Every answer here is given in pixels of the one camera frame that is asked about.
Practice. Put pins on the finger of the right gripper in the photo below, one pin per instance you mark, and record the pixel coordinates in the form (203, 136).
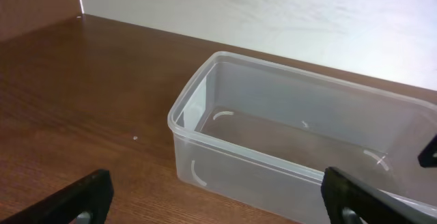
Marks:
(427, 157)

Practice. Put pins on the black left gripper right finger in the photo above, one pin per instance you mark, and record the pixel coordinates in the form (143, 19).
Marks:
(348, 200)

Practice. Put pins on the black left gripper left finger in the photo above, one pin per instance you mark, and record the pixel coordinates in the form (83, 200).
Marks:
(90, 195)

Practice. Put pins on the clear plastic container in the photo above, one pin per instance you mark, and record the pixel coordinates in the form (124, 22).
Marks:
(263, 133)

